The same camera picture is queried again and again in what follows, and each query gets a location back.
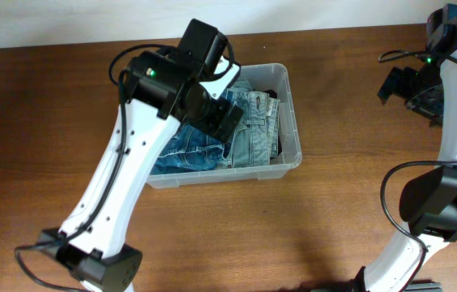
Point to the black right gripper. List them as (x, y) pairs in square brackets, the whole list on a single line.
[(395, 83)]

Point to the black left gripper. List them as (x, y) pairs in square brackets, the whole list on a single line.
[(213, 124)]

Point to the dark blue jeans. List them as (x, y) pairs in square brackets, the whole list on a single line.
[(190, 150)]

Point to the light blue jeans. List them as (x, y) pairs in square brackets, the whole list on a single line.
[(249, 143)]

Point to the black garment with tape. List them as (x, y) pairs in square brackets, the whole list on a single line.
[(273, 122)]

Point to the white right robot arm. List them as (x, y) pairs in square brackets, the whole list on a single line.
[(427, 221)]

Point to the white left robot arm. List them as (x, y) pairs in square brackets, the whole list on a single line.
[(160, 90)]

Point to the clear plastic storage bin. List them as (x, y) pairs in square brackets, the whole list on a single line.
[(262, 77)]

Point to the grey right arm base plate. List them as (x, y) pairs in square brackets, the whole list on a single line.
[(424, 287)]

